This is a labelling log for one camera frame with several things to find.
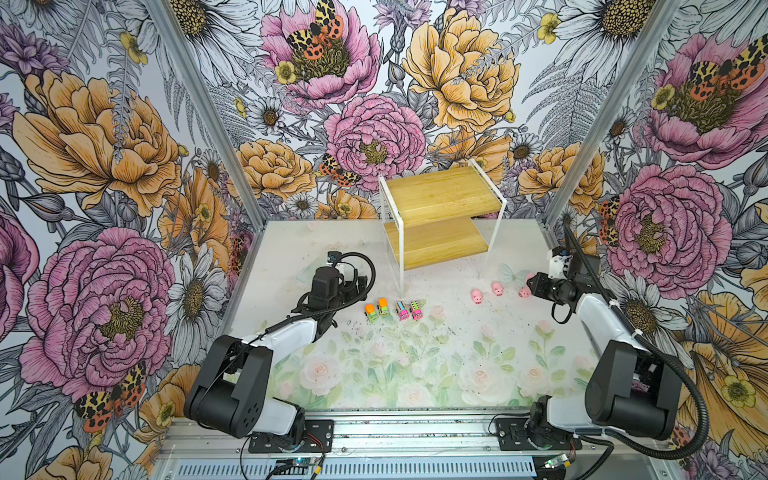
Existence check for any green pink toy bus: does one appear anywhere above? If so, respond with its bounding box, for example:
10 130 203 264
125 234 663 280
410 301 423 321

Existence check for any right black corrugated cable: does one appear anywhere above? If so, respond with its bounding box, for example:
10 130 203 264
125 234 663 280
562 223 711 461

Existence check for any blue pink toy bus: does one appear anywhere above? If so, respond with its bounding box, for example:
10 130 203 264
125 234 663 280
395 301 410 321

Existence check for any orange green toy truck left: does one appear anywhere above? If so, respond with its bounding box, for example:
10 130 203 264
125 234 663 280
365 304 379 323

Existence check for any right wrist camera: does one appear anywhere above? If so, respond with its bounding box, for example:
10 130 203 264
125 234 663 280
548 250 579 279

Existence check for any two-tier bamboo shelf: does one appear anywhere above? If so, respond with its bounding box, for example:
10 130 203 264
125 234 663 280
378 159 507 294

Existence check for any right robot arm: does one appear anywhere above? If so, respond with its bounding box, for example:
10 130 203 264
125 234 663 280
526 272 682 440

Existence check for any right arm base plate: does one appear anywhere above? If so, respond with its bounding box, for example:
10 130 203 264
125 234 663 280
490 416 583 451

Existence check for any pink toy pig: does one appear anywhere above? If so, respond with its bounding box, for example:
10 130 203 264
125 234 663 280
518 273 536 298
491 281 504 296
471 289 483 305

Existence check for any aluminium front rail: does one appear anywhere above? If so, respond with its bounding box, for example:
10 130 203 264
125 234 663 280
155 410 673 463

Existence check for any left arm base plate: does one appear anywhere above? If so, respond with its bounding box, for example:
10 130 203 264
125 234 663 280
247 419 335 454

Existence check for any orange green toy truck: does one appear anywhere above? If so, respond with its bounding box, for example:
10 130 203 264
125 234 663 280
377 298 390 318
365 304 379 323

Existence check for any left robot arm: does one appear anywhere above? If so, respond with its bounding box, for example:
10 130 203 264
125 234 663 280
183 262 375 444

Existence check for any orange green toy truck right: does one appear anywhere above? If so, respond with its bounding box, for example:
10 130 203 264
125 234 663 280
377 298 390 318

